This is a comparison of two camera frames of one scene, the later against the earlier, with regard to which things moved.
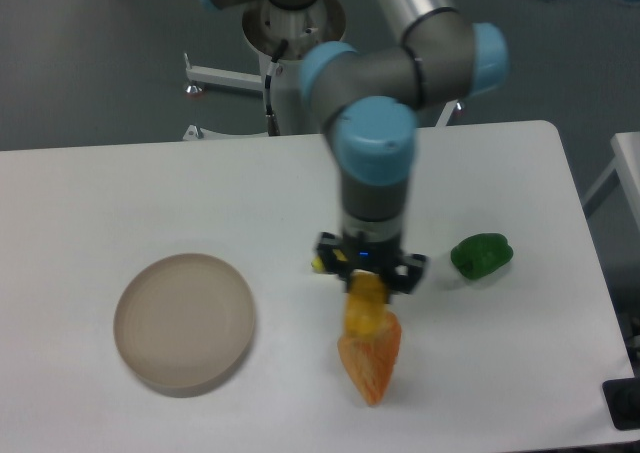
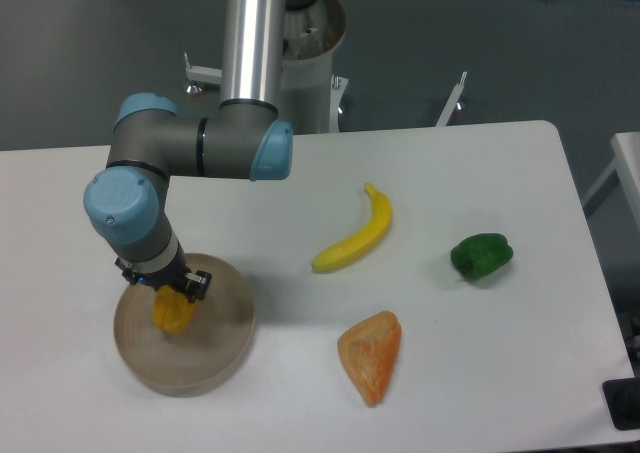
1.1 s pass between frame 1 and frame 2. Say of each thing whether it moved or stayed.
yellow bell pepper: moved
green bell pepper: stayed
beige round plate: stayed
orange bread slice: stayed
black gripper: moved
